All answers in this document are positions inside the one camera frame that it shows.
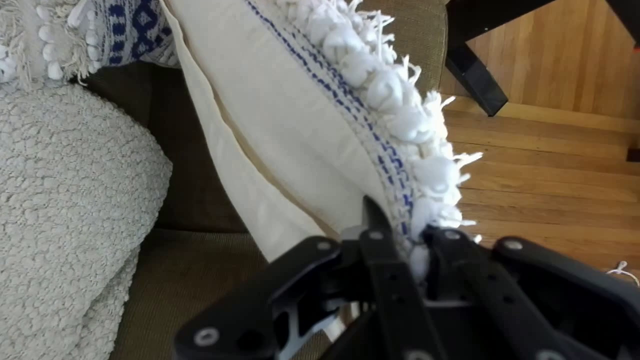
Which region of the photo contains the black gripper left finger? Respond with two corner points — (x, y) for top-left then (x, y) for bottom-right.
(172, 194), (451, 360)

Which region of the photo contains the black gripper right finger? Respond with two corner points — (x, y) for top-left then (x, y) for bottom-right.
(421, 224), (640, 360)

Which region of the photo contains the cream pillow with tassel trim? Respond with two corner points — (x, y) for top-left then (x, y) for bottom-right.
(159, 0), (484, 284)

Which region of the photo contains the blue patterned white pillow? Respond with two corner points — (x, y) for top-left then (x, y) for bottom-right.
(0, 0), (181, 87)

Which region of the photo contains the grey fleece blanket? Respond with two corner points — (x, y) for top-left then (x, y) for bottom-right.
(0, 82), (177, 360)

